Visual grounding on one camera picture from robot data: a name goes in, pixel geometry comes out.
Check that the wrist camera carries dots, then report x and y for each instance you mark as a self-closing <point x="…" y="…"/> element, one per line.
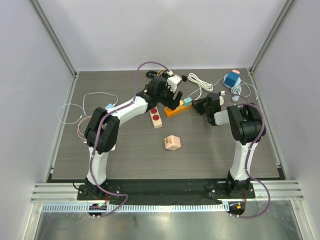
<point x="174" y="81"/>
<point x="221" y="97"/>

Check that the light blue charger plug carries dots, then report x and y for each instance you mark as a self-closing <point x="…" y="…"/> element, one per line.
<point x="110" y="107"/>

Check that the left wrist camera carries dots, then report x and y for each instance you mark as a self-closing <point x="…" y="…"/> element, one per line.
<point x="174" y="81"/>

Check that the white slotted cable duct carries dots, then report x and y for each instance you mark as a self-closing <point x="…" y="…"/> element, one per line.
<point x="105" y="208"/>

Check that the teal charger plug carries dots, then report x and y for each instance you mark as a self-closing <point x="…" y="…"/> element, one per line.
<point x="187" y="102"/>

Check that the orange power strip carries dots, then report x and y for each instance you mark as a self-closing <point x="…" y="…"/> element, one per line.
<point x="170" y="113"/>

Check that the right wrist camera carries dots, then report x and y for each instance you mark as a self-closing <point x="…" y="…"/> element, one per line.
<point x="221" y="97"/>

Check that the right aluminium frame post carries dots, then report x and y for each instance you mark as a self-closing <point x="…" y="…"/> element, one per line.
<point x="284" y="12"/>

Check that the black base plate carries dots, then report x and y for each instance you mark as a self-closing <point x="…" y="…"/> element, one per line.
<point x="169" y="192"/>

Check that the aluminium frame rail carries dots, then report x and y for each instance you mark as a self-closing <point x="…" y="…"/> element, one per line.
<point x="65" y="192"/>

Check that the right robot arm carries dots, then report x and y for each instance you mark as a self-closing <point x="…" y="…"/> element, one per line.
<point x="247" y="125"/>

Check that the blue cube socket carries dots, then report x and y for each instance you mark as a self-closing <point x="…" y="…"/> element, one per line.
<point x="231" y="80"/>

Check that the left aluminium frame post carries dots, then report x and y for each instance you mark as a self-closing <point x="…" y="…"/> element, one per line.
<point x="52" y="35"/>

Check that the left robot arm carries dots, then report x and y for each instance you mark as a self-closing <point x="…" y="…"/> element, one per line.
<point x="102" y="130"/>

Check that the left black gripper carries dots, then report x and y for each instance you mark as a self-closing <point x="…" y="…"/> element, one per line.
<point x="172" y="104"/>

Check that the beige red power strip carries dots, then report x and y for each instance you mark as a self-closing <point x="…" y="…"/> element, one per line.
<point x="155" y="117"/>

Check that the pink cube socket adapter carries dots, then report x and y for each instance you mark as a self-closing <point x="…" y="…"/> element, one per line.
<point x="172" y="143"/>

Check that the aluminium frame post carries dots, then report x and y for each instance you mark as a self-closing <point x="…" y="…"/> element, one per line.
<point x="284" y="12"/>
<point x="52" y="35"/>

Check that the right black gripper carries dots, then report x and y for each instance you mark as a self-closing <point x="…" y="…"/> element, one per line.
<point x="203" y="108"/>

